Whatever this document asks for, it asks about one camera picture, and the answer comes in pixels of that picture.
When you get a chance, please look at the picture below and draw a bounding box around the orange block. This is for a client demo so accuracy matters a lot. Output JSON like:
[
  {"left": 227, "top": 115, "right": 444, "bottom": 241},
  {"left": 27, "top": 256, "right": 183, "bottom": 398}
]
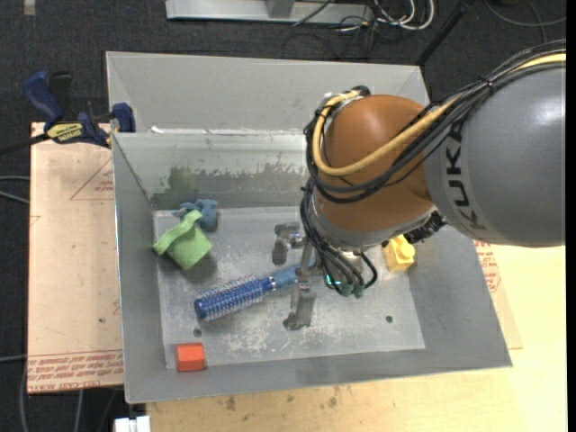
[{"left": 175, "top": 342, "right": 207, "bottom": 373}]

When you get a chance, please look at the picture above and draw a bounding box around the yellow toy brick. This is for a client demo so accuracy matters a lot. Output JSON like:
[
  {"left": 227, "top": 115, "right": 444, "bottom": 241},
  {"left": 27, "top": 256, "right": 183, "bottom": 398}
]
[{"left": 382, "top": 234, "right": 417, "bottom": 273}]

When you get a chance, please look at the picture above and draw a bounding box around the grey metal bin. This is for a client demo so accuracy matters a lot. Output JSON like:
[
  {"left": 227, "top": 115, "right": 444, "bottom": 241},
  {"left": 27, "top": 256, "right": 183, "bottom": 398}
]
[{"left": 105, "top": 50, "right": 513, "bottom": 405}]

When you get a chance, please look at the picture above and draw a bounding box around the light green cup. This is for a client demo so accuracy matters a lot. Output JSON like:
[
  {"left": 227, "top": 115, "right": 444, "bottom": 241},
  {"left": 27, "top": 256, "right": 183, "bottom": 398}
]
[{"left": 151, "top": 209, "right": 214, "bottom": 272}]

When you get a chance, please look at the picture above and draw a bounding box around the brown cardboard board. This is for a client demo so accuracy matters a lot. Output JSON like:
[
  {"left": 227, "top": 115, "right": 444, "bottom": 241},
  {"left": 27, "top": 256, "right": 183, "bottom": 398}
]
[{"left": 26, "top": 121, "right": 524, "bottom": 395}]

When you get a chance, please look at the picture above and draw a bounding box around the blue-grey toy animal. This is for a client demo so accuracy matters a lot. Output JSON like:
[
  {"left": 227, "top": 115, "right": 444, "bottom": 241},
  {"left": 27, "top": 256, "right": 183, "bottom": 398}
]
[{"left": 173, "top": 198, "right": 221, "bottom": 233}]

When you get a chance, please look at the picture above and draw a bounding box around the blue hairbrush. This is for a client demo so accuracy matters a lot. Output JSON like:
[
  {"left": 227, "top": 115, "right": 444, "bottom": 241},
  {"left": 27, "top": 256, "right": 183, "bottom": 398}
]
[{"left": 193, "top": 262, "right": 319, "bottom": 323}]

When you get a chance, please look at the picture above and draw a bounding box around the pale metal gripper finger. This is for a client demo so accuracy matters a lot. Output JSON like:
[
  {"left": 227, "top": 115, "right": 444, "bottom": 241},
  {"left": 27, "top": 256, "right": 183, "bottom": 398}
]
[
  {"left": 282, "top": 279, "right": 319, "bottom": 332},
  {"left": 271, "top": 221, "right": 307, "bottom": 266}
]

